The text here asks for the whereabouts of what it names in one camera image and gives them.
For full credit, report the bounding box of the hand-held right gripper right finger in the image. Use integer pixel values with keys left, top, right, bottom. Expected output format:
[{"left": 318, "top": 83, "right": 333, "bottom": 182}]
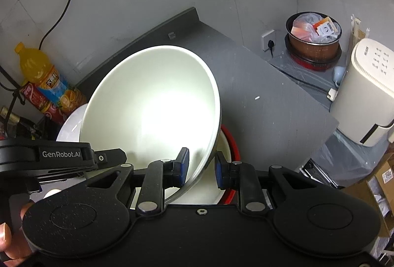
[{"left": 215, "top": 151, "right": 336, "bottom": 213}]

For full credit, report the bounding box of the white plate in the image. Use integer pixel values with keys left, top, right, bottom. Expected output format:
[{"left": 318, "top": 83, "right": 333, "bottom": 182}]
[{"left": 56, "top": 103, "right": 90, "bottom": 143}]

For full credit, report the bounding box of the plastic bag with packets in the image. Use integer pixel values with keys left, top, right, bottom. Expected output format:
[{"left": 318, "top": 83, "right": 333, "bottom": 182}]
[{"left": 291, "top": 14, "right": 341, "bottom": 43}]

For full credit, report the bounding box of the red plate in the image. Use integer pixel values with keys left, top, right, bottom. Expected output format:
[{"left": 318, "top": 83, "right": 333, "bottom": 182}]
[{"left": 219, "top": 127, "right": 242, "bottom": 206}]

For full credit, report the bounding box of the dark bottle with gold cap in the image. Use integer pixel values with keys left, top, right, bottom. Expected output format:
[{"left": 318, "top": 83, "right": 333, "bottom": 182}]
[{"left": 0, "top": 105, "right": 39, "bottom": 140}]

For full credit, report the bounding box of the black plug with cable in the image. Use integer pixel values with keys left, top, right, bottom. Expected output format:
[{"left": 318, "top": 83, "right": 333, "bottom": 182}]
[{"left": 267, "top": 40, "right": 330, "bottom": 93}]

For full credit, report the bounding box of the white cup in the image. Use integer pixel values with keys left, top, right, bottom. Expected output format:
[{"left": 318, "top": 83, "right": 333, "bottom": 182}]
[{"left": 332, "top": 66, "right": 347, "bottom": 87}]

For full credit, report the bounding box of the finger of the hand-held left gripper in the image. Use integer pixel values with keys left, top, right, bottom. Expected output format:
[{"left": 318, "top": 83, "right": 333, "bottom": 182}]
[{"left": 91, "top": 148, "right": 128, "bottom": 171}]

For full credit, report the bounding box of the person's left hand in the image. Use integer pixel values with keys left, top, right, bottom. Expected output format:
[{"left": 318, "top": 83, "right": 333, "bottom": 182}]
[{"left": 0, "top": 201, "right": 34, "bottom": 267}]

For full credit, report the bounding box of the red drink can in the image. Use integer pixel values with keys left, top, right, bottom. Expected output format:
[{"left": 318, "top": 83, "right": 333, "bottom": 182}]
[{"left": 19, "top": 84, "right": 66, "bottom": 126}]

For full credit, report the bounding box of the white wall socket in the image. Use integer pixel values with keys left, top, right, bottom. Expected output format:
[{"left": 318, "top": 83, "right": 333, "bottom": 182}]
[{"left": 261, "top": 30, "right": 277, "bottom": 51}]

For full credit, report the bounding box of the cardboard box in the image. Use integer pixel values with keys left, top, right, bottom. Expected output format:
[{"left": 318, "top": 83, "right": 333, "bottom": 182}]
[{"left": 342, "top": 152, "right": 394, "bottom": 238}]

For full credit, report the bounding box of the black cable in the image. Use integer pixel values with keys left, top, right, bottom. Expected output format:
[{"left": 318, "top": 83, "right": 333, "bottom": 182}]
[{"left": 0, "top": 0, "right": 78, "bottom": 107}]

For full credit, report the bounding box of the clear plastic sheet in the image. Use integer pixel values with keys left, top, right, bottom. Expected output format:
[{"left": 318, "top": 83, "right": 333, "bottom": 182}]
[{"left": 297, "top": 128, "right": 394, "bottom": 190}]

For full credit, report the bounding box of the cream bowl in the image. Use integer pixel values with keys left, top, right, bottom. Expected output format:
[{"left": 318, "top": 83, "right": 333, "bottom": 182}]
[{"left": 163, "top": 131, "right": 233, "bottom": 206}]

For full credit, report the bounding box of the copper pot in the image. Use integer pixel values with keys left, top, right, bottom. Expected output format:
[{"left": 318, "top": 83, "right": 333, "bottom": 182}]
[{"left": 285, "top": 12, "right": 343, "bottom": 62}]

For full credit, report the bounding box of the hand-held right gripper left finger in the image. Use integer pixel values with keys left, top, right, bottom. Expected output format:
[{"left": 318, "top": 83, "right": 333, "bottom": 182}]
[{"left": 78, "top": 148, "right": 189, "bottom": 214}]

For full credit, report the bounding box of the large white bowl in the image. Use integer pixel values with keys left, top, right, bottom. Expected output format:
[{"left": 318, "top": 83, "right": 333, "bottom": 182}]
[{"left": 79, "top": 45, "right": 222, "bottom": 205}]

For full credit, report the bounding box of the black condiment rack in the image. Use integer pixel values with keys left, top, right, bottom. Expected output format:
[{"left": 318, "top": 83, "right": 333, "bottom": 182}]
[{"left": 0, "top": 115, "right": 62, "bottom": 142}]

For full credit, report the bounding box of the orange juice bottle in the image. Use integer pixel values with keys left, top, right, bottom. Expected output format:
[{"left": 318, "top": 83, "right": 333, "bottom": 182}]
[{"left": 15, "top": 42, "right": 88, "bottom": 115}]

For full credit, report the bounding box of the white kitchen appliance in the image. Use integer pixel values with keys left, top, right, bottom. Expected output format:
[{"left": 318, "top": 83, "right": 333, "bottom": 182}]
[{"left": 330, "top": 38, "right": 394, "bottom": 147}]

